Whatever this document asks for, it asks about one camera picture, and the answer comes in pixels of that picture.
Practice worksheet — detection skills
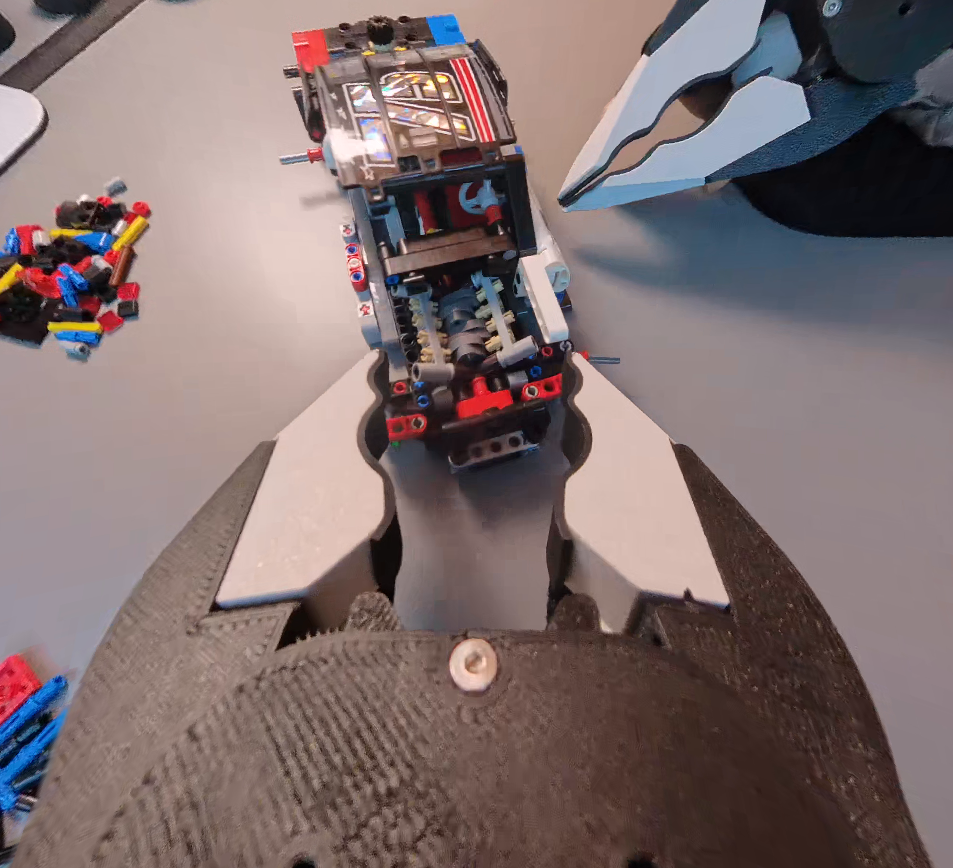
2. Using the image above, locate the pile of blue lego pieces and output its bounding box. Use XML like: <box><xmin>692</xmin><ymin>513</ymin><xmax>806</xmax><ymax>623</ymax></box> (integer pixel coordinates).
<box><xmin>0</xmin><ymin>652</ymin><xmax>71</xmax><ymax>817</ymax></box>

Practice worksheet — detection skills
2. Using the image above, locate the lego race car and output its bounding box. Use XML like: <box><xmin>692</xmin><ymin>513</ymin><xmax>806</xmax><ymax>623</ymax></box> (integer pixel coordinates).
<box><xmin>280</xmin><ymin>14</ymin><xmax>622</xmax><ymax>474</ymax></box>

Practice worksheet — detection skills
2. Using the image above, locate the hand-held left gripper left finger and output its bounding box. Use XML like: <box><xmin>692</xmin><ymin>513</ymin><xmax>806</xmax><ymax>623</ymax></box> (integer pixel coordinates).
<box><xmin>214</xmin><ymin>349</ymin><xmax>408</xmax><ymax>636</ymax></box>

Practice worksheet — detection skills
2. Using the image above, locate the pile of mixed lego pieces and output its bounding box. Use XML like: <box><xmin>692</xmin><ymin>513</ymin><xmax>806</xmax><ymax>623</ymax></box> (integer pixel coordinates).
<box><xmin>0</xmin><ymin>176</ymin><xmax>153</xmax><ymax>363</ymax></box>

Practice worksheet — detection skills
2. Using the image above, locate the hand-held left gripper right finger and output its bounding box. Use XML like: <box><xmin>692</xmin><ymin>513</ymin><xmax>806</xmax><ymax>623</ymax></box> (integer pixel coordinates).
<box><xmin>547</xmin><ymin>349</ymin><xmax>732</xmax><ymax>636</ymax></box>

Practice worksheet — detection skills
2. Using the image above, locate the white book stand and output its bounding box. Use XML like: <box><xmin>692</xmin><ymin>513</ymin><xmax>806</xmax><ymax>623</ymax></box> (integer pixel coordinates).
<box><xmin>0</xmin><ymin>85</ymin><xmax>48</xmax><ymax>174</ymax></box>

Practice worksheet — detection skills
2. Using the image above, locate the person's right forearm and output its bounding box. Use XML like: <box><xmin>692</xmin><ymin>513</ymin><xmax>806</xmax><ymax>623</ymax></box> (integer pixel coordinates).
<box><xmin>910</xmin><ymin>57</ymin><xmax>953</xmax><ymax>147</ymax></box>

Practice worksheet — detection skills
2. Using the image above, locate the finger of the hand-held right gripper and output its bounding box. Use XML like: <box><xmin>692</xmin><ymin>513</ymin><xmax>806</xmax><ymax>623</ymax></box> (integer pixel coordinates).
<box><xmin>557</xmin><ymin>0</ymin><xmax>801</xmax><ymax>208</ymax></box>
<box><xmin>560</xmin><ymin>73</ymin><xmax>814</xmax><ymax>214</ymax></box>

